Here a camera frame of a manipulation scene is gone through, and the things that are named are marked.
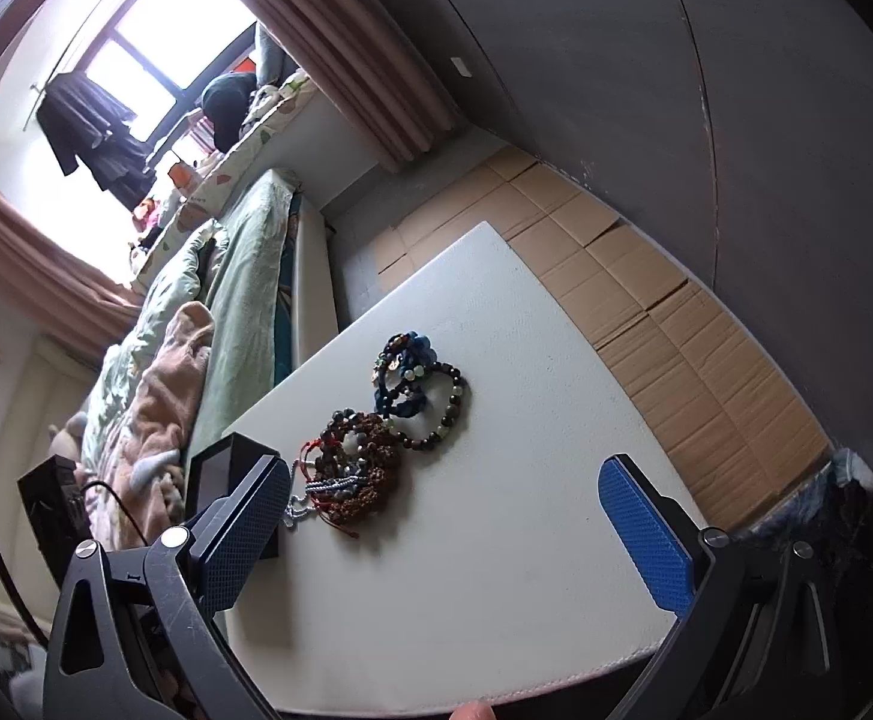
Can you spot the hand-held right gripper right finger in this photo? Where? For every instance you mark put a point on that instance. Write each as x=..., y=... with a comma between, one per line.
x=646, y=532

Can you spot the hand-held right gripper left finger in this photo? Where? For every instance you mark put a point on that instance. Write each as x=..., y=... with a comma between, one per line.
x=249, y=532

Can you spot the black jewelry box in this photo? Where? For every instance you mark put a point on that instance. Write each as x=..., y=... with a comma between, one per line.
x=211, y=465

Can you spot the person's right hand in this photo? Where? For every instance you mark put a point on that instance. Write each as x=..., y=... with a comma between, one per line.
x=475, y=711

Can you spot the pink fleece blanket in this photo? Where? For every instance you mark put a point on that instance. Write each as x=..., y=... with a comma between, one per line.
x=166, y=390

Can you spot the dark fuzzy cloth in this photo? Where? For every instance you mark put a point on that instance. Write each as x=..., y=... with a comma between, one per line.
x=849, y=517

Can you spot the flattened cardboard floor sheets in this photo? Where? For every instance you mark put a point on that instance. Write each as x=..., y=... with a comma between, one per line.
x=669, y=330

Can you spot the blue white cloth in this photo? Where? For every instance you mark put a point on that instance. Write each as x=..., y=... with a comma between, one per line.
x=856, y=465

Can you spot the pale green quilt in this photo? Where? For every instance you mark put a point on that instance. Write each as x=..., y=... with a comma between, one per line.
x=159, y=300

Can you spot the green bed sheet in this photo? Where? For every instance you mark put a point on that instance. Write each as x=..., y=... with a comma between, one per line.
x=249, y=277

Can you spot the pink curtain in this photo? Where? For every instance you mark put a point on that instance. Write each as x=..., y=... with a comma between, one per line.
x=24, y=255
x=346, y=37

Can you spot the pile of small toys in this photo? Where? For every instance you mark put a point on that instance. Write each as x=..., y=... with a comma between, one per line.
x=147, y=214

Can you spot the orange box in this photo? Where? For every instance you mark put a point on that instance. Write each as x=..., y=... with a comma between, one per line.
x=181, y=176

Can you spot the printed window seat cushion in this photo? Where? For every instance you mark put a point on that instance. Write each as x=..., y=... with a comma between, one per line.
x=219, y=172

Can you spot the hanging black clothes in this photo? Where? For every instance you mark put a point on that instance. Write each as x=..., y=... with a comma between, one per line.
x=91, y=120

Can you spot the black bag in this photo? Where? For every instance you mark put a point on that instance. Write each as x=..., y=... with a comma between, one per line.
x=230, y=105

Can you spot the grey pillow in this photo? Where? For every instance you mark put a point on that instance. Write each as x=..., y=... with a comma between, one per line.
x=271, y=52

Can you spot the dark grey wardrobe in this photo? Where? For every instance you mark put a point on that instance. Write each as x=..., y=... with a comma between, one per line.
x=594, y=52

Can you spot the white wardrobe sticker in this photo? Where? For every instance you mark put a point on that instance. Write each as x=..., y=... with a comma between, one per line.
x=462, y=67

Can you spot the window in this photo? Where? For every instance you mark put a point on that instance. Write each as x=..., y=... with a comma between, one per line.
x=181, y=15

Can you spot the white bed frame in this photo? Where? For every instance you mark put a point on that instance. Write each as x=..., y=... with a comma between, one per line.
x=312, y=277

